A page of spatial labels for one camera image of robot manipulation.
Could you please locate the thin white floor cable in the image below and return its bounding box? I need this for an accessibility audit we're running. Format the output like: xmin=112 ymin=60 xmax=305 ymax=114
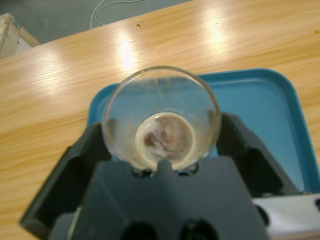
xmin=90 ymin=0 xmax=141 ymax=27

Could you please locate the light wooden crate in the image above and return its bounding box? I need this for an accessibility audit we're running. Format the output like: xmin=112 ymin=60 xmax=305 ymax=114
xmin=0 ymin=13 xmax=41 ymax=58

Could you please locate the clear drinking glass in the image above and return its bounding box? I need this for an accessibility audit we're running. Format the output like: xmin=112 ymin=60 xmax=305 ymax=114
xmin=101 ymin=65 xmax=222 ymax=173

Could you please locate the blue plastic tray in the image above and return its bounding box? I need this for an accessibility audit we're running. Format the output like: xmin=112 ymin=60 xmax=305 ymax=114
xmin=86 ymin=68 xmax=314 ymax=194

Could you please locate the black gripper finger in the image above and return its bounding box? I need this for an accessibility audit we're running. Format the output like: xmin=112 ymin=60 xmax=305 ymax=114
xmin=215 ymin=112 xmax=301 ymax=198
xmin=18 ymin=121 xmax=112 ymax=237

